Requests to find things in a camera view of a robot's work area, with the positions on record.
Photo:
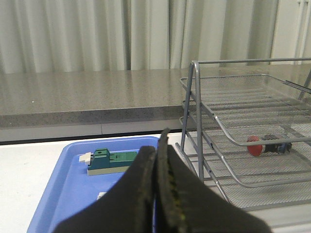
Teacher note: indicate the white circuit breaker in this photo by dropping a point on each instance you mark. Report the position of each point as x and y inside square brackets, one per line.
[100, 194]

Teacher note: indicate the grey stone counter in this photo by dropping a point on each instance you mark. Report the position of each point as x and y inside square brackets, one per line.
[151, 98]

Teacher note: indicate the grey wire rack frame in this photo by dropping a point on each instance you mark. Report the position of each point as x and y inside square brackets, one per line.
[251, 134]

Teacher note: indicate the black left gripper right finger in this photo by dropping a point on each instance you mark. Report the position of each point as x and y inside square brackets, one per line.
[185, 205]

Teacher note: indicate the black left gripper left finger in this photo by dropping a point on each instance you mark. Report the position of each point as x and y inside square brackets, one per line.
[126, 208]

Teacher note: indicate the white curtain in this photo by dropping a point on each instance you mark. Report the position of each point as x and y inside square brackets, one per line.
[95, 35]

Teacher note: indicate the green terminal block component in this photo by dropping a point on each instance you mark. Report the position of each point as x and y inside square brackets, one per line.
[102, 161]

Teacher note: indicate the blue plastic tray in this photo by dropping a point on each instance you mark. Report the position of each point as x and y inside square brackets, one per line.
[70, 189]

